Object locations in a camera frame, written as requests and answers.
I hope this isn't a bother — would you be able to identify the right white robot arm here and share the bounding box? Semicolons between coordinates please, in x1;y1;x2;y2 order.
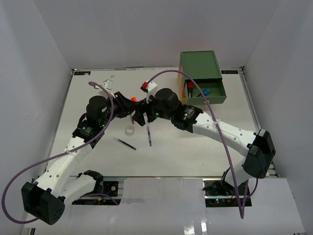
133;88;276;195

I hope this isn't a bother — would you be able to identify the pink highlighter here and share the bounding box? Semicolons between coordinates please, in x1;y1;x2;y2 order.
187;81;193;98

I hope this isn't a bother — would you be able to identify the green drawer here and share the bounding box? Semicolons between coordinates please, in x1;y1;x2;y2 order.
181;79;227;105

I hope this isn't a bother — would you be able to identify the black pen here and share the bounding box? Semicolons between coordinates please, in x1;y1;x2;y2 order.
113;137;136;151

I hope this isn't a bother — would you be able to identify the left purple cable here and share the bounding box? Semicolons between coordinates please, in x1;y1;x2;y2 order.
1;81;115;223

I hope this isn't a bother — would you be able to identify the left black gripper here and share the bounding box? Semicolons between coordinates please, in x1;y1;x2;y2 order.
100;92;137;127

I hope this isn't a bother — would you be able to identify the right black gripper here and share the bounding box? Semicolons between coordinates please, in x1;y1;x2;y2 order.
132;92;173;127

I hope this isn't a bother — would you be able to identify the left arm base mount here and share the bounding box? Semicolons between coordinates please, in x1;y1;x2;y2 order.
76;181;121;206

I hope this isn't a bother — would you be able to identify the green drawer cabinet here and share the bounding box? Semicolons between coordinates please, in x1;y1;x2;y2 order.
179;50;222;81

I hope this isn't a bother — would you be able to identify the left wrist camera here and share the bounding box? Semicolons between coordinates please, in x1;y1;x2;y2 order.
99;79;114;96

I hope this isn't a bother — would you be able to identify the small clear tape roll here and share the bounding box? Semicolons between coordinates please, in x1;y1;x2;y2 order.
125;125;135;135

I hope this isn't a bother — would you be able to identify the blue pen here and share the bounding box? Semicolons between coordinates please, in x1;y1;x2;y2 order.
146;123;152;147

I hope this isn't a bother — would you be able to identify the blue highlighter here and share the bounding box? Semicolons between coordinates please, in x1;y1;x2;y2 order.
198;89;210;97

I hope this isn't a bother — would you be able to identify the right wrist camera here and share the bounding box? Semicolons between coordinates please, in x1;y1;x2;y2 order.
140;81;157;103

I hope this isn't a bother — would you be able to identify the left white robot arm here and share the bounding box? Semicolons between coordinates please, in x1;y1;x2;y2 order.
22;92;137;225

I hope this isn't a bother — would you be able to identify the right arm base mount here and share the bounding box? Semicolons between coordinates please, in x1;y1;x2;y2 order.
202;178;238;208

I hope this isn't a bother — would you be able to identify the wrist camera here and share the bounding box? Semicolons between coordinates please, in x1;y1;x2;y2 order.
99;79;114;96
140;81;157;103

